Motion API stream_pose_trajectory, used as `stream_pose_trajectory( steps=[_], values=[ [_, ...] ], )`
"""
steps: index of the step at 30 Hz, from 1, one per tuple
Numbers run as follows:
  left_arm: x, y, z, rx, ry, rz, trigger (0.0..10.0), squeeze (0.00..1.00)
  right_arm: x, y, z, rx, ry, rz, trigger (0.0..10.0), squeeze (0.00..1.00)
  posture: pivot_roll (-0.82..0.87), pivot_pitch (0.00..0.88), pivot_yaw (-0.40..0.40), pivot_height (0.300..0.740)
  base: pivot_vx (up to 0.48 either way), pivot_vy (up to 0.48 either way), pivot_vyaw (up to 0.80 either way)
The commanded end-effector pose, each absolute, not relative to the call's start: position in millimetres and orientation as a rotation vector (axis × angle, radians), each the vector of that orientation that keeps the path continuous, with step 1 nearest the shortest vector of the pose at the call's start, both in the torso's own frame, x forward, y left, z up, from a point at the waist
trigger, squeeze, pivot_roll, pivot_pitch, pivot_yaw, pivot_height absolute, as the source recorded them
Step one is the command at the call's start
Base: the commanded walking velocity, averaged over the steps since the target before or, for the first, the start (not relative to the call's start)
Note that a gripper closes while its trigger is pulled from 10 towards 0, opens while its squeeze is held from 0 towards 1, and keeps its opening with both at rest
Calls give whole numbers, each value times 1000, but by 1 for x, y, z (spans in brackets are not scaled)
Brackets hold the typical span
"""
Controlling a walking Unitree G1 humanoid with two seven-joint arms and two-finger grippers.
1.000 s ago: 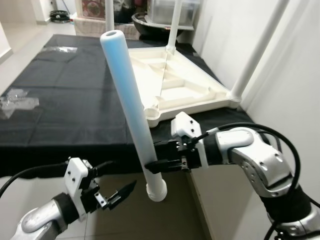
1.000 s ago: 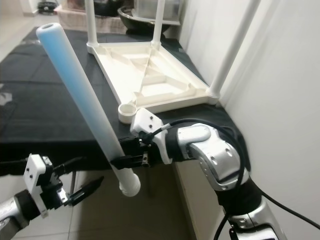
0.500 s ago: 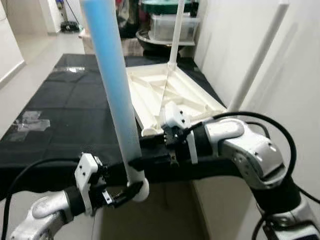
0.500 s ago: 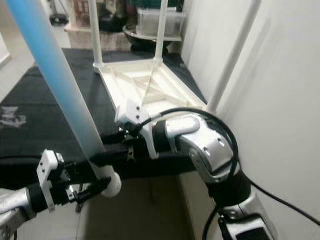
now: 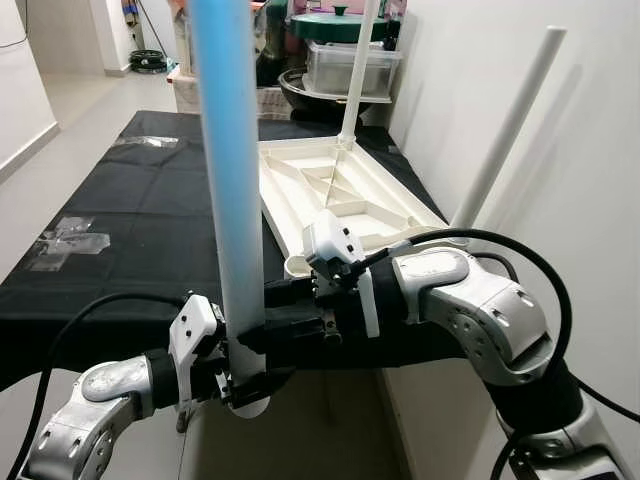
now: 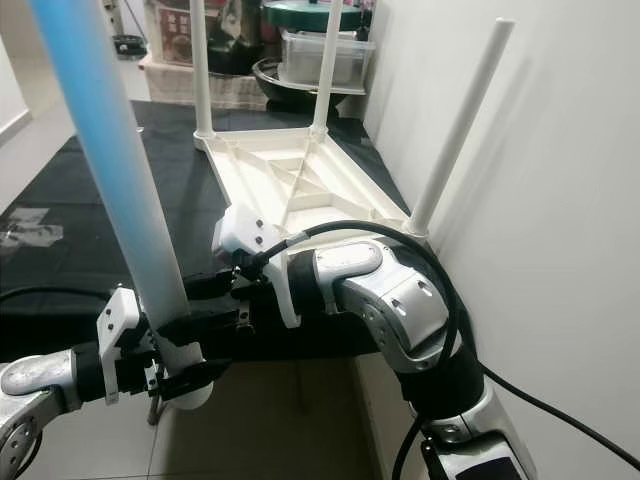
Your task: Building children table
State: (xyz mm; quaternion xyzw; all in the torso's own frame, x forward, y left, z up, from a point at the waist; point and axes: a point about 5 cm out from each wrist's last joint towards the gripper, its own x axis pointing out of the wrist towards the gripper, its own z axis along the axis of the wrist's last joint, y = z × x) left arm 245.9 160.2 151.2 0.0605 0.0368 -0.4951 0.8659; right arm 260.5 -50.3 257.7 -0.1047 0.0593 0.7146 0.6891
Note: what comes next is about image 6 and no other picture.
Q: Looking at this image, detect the black wok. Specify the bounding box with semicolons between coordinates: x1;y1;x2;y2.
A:
252;58;366;113

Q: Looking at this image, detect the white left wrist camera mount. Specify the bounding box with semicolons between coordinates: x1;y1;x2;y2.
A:
95;287;143;406

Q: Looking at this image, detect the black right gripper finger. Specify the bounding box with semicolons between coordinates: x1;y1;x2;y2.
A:
182;272;241;299
165;308;243;346

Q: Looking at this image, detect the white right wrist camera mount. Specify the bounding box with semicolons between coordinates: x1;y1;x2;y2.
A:
212;203;306;329

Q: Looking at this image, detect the black tablecloth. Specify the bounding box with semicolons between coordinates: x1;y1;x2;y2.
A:
0;100;446;366

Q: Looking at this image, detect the black coiled cable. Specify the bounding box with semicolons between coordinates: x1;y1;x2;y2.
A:
112;35;149;56

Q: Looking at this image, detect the green pot lid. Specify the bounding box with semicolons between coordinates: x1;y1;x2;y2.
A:
262;0;371;33

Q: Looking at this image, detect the patterned cloth covered stand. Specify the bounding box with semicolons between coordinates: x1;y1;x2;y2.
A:
140;60;271;109

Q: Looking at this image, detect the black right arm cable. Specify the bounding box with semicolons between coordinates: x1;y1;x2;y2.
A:
260;220;640;480

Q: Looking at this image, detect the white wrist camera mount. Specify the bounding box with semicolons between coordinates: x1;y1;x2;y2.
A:
212;203;306;329
95;287;143;406

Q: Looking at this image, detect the clear plastic container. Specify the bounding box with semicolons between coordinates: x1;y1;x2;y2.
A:
280;30;376;89

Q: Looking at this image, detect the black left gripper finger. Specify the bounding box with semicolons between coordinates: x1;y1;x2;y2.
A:
160;358;231;403

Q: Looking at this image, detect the crumpled clear plastic wrap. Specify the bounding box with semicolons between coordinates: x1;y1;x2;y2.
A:
0;205;66;251

